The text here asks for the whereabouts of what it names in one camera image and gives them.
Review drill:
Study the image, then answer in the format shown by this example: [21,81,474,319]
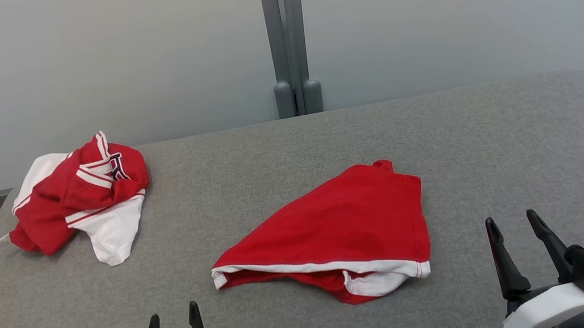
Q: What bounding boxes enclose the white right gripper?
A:
[484,203,584,328]

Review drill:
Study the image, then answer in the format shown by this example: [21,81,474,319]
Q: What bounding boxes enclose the red shorts with white trim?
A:
[200,154,437,323]

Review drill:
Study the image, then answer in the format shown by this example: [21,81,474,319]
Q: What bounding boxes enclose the red and white basketball jersey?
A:
[0,125,161,282]

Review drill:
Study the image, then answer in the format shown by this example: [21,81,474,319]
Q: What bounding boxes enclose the grey metal double post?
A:
[259,0,325,120]

